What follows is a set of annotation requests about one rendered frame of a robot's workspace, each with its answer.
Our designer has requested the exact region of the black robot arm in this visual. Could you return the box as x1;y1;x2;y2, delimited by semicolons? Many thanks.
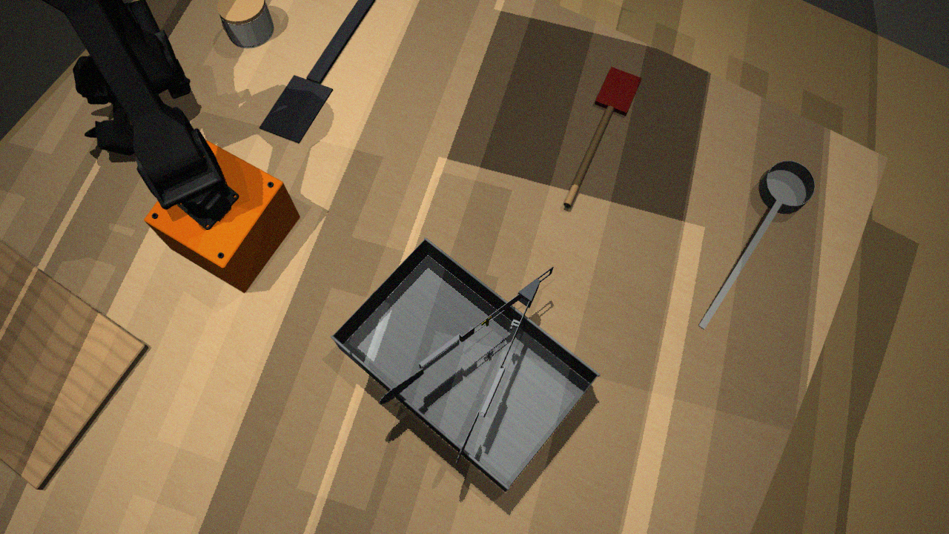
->
43;0;239;230

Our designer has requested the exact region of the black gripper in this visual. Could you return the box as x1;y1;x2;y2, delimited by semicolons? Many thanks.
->
85;98;134;156

